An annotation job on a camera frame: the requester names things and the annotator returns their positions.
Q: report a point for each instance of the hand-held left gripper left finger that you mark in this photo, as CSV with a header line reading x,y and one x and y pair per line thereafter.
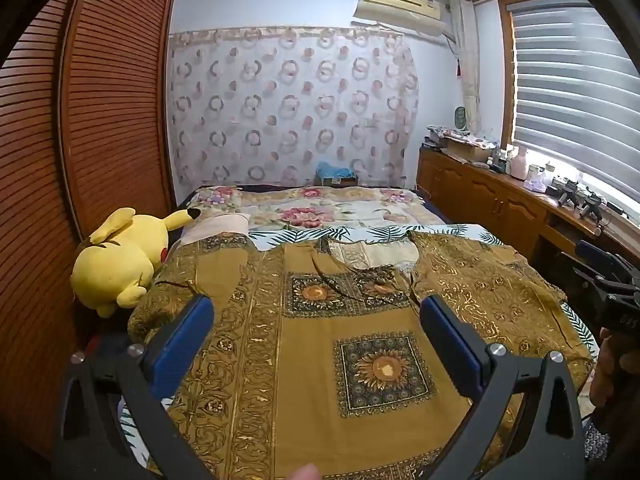
x,y
182,340

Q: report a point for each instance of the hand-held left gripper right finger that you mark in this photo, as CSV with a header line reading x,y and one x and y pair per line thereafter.
x,y
450,345

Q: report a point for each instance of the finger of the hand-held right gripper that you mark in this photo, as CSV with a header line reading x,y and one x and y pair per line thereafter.
x,y
597,252
600,281

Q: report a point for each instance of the mustard patterned garment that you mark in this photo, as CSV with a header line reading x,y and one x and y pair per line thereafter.
x,y
310,360

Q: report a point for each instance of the person's right hand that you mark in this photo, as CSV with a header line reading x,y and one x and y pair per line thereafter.
x,y
607,365

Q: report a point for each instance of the person's left hand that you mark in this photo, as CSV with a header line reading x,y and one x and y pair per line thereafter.
x,y
306,472

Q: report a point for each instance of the black clamp tool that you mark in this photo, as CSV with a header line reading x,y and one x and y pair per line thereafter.
x,y
592,206
565,194

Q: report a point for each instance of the white plastic bag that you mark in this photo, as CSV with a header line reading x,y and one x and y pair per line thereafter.
x,y
537,180

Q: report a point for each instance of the yellow plush toy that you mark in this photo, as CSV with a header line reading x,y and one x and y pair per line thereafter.
x,y
120,260

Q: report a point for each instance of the pink container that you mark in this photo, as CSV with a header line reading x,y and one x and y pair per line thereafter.
x,y
520,166

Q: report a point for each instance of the pink pillow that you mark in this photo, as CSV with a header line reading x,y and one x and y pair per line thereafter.
x,y
215,225

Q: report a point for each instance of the long wooden cabinet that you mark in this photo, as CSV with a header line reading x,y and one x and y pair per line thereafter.
x,y
480,190

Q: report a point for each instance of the palm leaf print blanket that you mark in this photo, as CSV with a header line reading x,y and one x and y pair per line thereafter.
x,y
280,237

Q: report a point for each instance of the cardboard box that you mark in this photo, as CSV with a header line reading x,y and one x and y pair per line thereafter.
x,y
467,150

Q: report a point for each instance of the grey window blind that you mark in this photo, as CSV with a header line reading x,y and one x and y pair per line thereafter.
x,y
565,85

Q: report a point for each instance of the floral blanket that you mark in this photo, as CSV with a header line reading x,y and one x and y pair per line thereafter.
x,y
310,215

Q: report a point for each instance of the floral cloth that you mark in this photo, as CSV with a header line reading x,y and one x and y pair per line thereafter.
x,y
452,134

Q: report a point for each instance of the small green fan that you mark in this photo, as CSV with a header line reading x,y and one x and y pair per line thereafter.
x,y
461,117

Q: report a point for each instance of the light blue cloth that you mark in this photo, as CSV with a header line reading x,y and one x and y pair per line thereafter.
x,y
335,172

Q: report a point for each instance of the beige wrapped pipe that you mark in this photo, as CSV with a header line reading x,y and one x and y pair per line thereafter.
x,y
467,60

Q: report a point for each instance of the wooden louvered wardrobe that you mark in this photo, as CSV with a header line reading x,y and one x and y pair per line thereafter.
x,y
115,110

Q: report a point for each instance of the beige air conditioner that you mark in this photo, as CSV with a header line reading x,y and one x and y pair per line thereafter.
x,y
395,0

